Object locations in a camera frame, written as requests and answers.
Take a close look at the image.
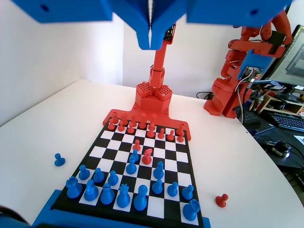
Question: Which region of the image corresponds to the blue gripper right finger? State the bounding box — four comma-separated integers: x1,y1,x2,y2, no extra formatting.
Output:
151,0,198,51

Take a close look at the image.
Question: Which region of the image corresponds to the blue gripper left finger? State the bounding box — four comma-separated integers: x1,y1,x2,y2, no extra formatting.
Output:
104,0,151,51

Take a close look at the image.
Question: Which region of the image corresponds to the blue chess rook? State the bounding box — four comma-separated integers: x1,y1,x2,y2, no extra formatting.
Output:
66,177,84,200
182,199,200,221

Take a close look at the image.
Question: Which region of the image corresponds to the blue chess bishop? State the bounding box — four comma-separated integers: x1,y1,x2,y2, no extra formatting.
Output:
100,182,115,205
125,153,140,175

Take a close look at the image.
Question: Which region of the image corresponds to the blue chess knight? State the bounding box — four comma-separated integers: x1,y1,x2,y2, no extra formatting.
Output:
83,179,99,201
152,161,166,179

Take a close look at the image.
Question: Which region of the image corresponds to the blue chess queen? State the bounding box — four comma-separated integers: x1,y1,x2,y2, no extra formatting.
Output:
116,184,131,209

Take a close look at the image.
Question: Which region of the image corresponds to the blue controller board holder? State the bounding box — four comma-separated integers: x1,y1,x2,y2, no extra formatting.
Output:
238,50,268,80

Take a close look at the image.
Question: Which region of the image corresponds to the black keyboard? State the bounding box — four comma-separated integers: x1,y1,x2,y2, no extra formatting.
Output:
269,111,304,133
234,105,259,125

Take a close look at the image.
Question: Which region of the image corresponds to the computer monitor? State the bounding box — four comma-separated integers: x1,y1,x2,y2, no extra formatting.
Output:
260,23,304,92

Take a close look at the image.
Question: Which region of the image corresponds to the black white chessboard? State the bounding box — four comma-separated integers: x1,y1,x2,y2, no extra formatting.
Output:
53,120,205,226

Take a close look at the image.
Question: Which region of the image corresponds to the wooden desk shelf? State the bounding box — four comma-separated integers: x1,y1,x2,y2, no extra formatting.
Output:
257,90,304,115

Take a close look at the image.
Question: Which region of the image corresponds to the black camera board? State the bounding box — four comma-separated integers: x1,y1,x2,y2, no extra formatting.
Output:
163,21,178,45

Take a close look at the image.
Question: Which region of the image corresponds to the red camera stand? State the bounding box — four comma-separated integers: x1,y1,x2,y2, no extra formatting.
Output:
134,22,178,114

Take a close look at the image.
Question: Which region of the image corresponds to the black desk cable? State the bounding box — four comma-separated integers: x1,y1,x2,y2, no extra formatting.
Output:
196,92,214,100

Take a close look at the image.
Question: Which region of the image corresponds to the red base plate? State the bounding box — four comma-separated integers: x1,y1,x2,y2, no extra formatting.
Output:
102,108,193,141

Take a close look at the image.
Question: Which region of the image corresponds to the grey cable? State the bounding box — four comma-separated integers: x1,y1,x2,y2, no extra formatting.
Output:
238,79,255,124

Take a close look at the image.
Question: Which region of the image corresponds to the blue base plate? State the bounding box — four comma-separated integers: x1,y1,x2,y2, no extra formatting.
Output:
32,189,212,228

